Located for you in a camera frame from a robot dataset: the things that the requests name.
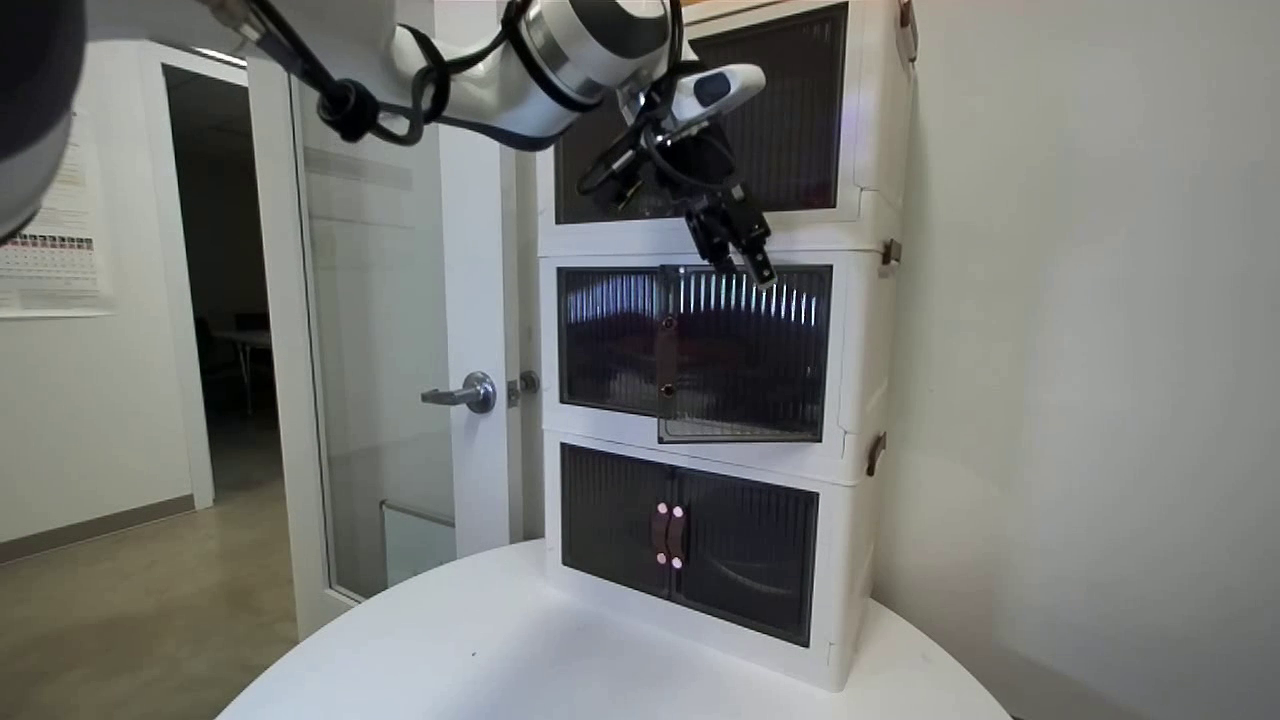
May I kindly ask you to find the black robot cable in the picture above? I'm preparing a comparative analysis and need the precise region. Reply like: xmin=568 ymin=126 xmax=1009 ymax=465
xmin=236 ymin=0 xmax=535 ymax=151

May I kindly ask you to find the silver door lever handle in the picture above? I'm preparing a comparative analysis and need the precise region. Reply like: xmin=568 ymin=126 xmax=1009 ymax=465
xmin=424 ymin=371 xmax=494 ymax=415

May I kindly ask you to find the white glass room door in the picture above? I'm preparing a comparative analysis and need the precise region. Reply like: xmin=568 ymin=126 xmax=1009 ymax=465
xmin=249 ymin=61 xmax=518 ymax=633

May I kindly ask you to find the white stacked cabinet frame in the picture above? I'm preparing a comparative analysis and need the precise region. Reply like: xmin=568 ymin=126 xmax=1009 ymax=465
xmin=535 ymin=0 xmax=916 ymax=687

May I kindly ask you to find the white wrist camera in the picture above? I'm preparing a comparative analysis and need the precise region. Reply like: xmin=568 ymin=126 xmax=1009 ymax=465
xmin=661 ymin=65 xmax=766 ymax=133

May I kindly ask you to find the bottom left door handle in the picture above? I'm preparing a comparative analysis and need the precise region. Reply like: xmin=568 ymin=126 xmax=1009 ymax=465
xmin=652 ymin=499 xmax=666 ymax=570

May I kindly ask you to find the top cabinet dark door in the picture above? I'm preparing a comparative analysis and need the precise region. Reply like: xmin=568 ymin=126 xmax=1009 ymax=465
xmin=557 ymin=5 xmax=848 ymax=226

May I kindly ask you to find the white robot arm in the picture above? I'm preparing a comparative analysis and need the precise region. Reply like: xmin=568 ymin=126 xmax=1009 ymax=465
xmin=0 ymin=0 xmax=770 ymax=284

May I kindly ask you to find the bottom right door handle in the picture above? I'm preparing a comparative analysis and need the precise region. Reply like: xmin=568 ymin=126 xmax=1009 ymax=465
xmin=666 ymin=503 xmax=689 ymax=573

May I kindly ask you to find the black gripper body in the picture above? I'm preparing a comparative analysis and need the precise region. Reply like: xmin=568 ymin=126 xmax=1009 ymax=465
xmin=639 ymin=126 xmax=766 ymax=268

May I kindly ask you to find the wall poster paper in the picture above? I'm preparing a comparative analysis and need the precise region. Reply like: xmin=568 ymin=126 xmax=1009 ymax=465
xmin=0 ymin=129 xmax=111 ymax=317

